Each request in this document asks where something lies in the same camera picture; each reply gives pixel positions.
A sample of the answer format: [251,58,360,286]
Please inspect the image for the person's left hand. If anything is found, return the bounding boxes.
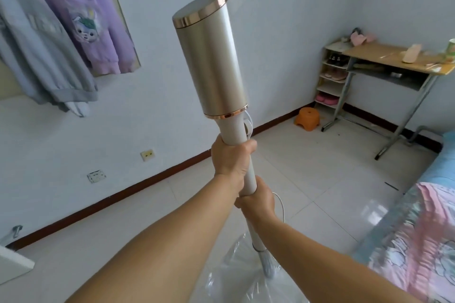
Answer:
[211,134,258,182]

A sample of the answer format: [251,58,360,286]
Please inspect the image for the person's right hand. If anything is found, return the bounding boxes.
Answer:
[234,176,278,222]

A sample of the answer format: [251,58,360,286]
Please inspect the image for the person's right forearm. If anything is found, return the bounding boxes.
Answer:
[245,211,422,303]

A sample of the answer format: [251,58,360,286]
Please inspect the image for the person's left forearm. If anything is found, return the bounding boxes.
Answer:
[63,173,243,303]

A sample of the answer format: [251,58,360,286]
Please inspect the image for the orange plastic stool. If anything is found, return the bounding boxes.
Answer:
[294,107,321,132]

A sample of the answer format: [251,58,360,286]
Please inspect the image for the clear plastic bag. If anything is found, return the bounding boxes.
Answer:
[198,231,360,303]

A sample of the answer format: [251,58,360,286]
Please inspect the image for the white shoe rack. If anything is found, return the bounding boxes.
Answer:
[314,40,353,110]

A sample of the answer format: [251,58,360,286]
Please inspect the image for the light pink shoes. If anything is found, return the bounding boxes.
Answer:
[324,68,347,81]

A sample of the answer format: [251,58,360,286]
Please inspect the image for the black shoes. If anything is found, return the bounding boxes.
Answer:
[326,54,350,66]

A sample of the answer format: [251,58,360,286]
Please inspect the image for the pink cloth item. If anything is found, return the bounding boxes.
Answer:
[350,28,376,46]

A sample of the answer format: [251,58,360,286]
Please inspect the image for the pink floral quilt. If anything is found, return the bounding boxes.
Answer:
[366,182,455,303]

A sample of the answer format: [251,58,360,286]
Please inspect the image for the bed with blue sheet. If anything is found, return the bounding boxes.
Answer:
[352,132,455,303]

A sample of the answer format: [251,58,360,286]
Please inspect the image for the beige insole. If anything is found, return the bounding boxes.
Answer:
[402,43,422,64]

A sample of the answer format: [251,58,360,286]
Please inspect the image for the purple hoodie with cartoon print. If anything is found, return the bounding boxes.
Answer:
[14,0,140,76]

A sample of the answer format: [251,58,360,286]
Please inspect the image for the grey-blue hoodie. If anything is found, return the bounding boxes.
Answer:
[0,0,99,117]

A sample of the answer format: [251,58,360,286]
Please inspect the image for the white cabinet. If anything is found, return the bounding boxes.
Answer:
[0,245,35,285]

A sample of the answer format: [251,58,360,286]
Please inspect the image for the white power cable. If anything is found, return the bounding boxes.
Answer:
[272,192,287,224]

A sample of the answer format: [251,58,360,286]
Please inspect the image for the white wall socket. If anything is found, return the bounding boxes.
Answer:
[87,170,107,184]

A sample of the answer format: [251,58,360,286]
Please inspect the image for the wooden desk with metal frame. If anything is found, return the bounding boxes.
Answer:
[321,42,455,161]

